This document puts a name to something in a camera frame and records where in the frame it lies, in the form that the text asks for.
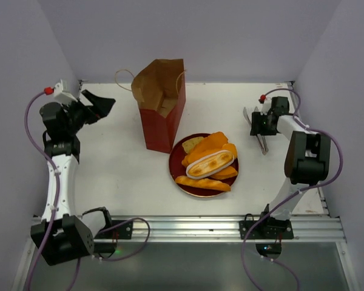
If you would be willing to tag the red paper bag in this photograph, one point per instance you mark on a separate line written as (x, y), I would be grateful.
(160, 93)

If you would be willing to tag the sliced bread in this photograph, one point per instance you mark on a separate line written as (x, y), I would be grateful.
(200, 144)

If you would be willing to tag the aluminium rail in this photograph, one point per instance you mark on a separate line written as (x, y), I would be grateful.
(230, 229)

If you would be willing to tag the metal tongs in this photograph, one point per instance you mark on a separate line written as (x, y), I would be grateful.
(260, 139)

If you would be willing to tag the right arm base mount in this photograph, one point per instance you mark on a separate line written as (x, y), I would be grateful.
(275, 231)

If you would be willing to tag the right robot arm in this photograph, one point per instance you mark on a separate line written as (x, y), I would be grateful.
(307, 158)

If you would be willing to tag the long twisted bread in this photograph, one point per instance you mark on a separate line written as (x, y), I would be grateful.
(204, 183)

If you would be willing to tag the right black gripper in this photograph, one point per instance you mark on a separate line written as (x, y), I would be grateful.
(258, 127)

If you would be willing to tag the red round plate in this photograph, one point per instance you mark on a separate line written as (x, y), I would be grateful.
(177, 169)

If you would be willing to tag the wavy orange bread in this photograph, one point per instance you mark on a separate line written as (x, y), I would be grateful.
(195, 155)

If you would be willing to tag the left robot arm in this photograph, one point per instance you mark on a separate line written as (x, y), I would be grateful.
(62, 235)

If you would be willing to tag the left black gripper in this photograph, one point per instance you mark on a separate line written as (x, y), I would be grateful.
(102, 107)

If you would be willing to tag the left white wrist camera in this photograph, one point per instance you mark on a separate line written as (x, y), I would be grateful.
(60, 93)

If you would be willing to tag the white rimmed oval bread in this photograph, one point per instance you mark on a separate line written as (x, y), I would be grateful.
(210, 164)

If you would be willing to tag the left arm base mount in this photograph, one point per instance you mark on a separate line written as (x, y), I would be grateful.
(106, 243)

